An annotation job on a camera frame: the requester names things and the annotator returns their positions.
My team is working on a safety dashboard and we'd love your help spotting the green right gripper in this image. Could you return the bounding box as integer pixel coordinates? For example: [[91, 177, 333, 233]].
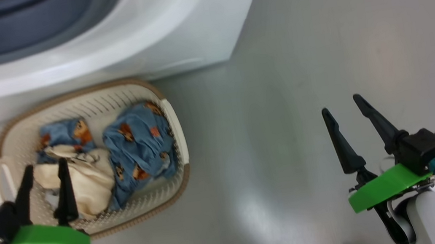
[[319, 85, 435, 217]]

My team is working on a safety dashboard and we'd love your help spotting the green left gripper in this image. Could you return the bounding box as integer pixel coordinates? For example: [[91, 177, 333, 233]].
[[0, 155, 91, 244]]

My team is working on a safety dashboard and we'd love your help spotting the cream cloth garment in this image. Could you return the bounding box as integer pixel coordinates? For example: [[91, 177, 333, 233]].
[[30, 137, 121, 228]]

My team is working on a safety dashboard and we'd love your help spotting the small blue bear-print garment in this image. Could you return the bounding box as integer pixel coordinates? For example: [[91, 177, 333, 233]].
[[32, 115, 98, 166]]

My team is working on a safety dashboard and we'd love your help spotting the large blue bear-print garment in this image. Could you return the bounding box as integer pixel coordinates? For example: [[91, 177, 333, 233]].
[[95, 98, 185, 212]]

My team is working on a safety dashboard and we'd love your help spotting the cream perforated plastic laundry basket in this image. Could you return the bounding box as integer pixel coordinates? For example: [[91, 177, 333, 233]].
[[0, 71, 200, 244]]

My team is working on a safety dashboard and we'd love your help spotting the white front-load washing machine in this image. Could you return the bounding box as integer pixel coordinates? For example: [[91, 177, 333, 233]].
[[0, 0, 284, 128]]

